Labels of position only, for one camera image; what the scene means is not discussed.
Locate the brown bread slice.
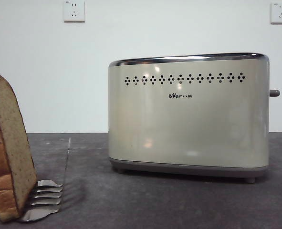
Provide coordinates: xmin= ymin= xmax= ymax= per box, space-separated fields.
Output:
xmin=0 ymin=72 xmax=38 ymax=223

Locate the cream toaster with chrome top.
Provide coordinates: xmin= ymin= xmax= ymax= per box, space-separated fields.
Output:
xmin=108 ymin=52 xmax=271 ymax=184

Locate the silver metal bread rack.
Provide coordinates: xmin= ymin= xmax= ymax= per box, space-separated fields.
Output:
xmin=18 ymin=137 xmax=72 ymax=223

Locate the white wall socket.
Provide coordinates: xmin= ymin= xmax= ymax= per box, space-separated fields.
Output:
xmin=64 ymin=0 xmax=86 ymax=23
xmin=270 ymin=2 xmax=282 ymax=24

